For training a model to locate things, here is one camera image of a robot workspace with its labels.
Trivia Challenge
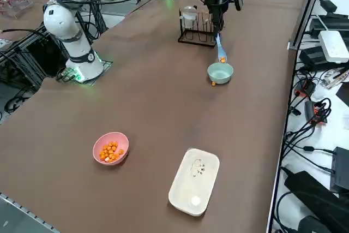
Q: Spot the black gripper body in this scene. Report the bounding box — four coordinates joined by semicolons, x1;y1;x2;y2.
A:
204;0;231;15

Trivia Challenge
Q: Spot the blue spoon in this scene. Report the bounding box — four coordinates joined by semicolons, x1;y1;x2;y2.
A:
215;32;227;64

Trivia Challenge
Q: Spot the green bowl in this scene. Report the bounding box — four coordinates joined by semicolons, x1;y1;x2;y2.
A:
207;62;234;85

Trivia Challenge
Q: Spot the pink bowl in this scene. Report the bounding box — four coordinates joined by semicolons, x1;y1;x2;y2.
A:
92;132;129;165

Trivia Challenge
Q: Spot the orange popcorn pile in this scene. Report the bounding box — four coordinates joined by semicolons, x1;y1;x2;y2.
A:
99;141;125;162

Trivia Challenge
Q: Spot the white smiley mug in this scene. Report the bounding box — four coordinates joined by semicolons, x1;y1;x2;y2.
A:
182;5;198;21

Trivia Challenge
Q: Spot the black rectangular box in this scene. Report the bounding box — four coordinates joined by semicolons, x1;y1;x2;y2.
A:
299;46;328;66

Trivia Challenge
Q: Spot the black power strip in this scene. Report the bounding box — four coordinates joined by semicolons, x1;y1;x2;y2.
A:
309;13;349;40

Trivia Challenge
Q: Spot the orange black electronic module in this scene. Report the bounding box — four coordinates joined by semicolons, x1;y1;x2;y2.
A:
293;79;317;98
304;100;328;127

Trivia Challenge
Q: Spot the white rectangular tray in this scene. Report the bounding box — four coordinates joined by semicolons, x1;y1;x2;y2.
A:
168;148;220;217

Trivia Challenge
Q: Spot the black flat device box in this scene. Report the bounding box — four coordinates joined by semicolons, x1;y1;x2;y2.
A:
329;147;349;193

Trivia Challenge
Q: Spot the large black power brick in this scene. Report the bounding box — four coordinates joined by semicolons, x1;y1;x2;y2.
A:
285;171;349;219

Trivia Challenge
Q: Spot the black wire cup rack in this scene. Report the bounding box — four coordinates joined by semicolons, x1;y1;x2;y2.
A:
177;7;219;49

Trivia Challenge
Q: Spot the aluminium frame post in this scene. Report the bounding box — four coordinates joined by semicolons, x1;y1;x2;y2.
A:
287;0;328;51

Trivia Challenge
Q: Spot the black metal frame stand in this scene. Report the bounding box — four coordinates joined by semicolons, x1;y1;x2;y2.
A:
0;24;69;94

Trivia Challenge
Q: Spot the aluminium table edge rail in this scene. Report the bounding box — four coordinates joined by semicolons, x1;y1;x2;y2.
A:
0;192;61;233

